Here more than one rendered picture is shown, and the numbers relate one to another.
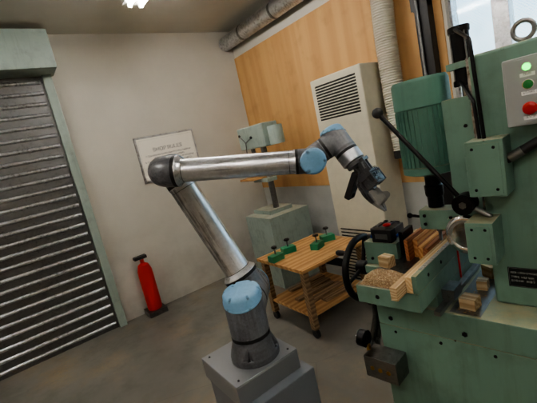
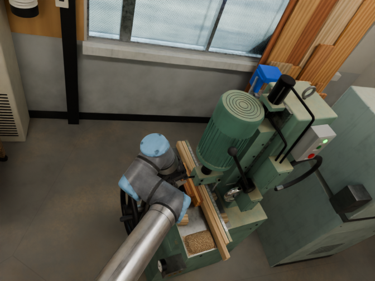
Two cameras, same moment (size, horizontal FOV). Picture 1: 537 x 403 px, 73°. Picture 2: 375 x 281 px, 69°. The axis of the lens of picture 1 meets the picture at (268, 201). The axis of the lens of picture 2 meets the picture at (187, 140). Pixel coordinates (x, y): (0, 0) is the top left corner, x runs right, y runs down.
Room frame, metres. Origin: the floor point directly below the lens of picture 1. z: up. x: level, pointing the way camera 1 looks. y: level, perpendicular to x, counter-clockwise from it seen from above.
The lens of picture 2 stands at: (1.28, 0.27, 2.09)
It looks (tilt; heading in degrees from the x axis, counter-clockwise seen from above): 47 degrees down; 275
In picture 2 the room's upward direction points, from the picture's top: 23 degrees clockwise
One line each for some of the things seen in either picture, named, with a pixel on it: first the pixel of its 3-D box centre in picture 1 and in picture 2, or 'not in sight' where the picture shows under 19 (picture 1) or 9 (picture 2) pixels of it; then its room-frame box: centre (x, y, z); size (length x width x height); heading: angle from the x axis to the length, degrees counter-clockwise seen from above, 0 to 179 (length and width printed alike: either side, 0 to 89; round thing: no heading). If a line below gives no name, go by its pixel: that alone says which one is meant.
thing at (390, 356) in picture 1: (385, 364); (172, 266); (1.14, -0.27, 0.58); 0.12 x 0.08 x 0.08; 43
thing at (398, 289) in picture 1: (438, 252); (199, 193); (1.18, -0.53, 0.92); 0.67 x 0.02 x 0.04; 133
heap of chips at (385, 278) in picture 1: (383, 275); (200, 240); (1.09, -0.31, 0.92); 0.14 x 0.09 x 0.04; 43
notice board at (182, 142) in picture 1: (169, 155); not in sight; (3.81, 0.90, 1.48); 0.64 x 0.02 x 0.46; 124
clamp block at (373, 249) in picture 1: (389, 247); not in sight; (1.34, -0.42, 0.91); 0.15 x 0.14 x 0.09; 133
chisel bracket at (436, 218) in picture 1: (443, 219); (206, 175); (1.19, -0.58, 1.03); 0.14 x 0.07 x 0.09; 43
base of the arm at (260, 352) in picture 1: (252, 341); not in sight; (1.29, 0.18, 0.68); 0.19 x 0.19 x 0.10
